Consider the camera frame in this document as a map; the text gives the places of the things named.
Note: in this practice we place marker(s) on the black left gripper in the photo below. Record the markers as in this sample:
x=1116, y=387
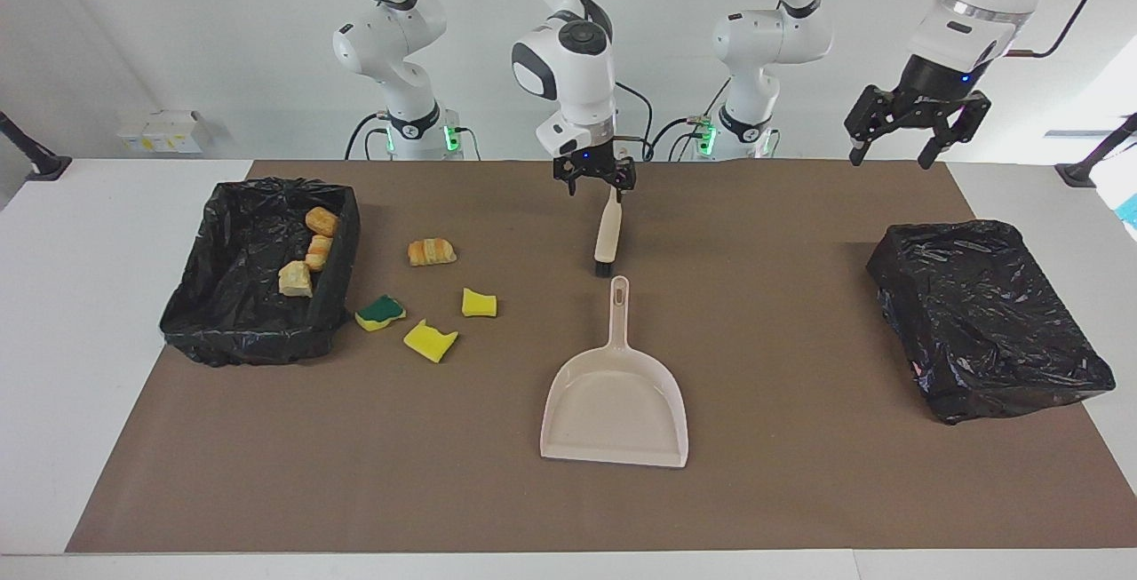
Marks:
x=937, y=83

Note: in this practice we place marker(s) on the pale flaky pastry piece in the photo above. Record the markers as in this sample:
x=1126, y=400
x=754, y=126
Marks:
x=296, y=280

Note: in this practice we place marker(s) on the beige plastic dustpan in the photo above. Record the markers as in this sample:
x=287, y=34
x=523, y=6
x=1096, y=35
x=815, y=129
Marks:
x=613, y=411

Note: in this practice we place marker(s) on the green and yellow sponge piece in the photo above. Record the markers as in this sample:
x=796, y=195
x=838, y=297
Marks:
x=380, y=312

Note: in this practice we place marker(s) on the beige hand brush black bristles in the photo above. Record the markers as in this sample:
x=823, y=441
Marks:
x=608, y=229

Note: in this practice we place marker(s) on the striped croissant bread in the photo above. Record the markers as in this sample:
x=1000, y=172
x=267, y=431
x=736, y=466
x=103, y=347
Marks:
x=432, y=251

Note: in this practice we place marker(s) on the black stand leg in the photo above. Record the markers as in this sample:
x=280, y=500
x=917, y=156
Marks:
x=1088, y=162
x=35, y=158

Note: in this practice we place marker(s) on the small yellow sponge piece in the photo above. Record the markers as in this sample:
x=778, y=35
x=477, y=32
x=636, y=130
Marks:
x=479, y=303

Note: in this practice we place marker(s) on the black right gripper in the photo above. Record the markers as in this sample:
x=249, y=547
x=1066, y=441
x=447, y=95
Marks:
x=588, y=162

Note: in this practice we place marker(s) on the open bin with black bag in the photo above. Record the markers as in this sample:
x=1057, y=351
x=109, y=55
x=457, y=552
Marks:
x=231, y=313

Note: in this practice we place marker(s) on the cyan object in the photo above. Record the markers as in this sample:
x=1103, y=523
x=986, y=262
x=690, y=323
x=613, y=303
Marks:
x=1131, y=210

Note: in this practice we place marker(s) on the notched yellow sponge piece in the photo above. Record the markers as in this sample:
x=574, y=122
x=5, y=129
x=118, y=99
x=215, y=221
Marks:
x=429, y=342

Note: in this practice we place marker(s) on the box wrapped in black bag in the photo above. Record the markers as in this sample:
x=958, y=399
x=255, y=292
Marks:
x=986, y=313

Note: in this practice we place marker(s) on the white wall socket boxes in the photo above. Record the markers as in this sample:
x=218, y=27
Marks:
x=164, y=131

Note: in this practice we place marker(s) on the brown fried nugget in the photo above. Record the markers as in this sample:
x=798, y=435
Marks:
x=322, y=221

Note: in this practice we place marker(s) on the brown table mat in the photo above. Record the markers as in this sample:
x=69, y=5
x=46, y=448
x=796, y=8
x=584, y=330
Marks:
x=533, y=509

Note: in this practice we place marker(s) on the pale pastry with orange stripes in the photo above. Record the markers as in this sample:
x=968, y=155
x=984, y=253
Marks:
x=318, y=253

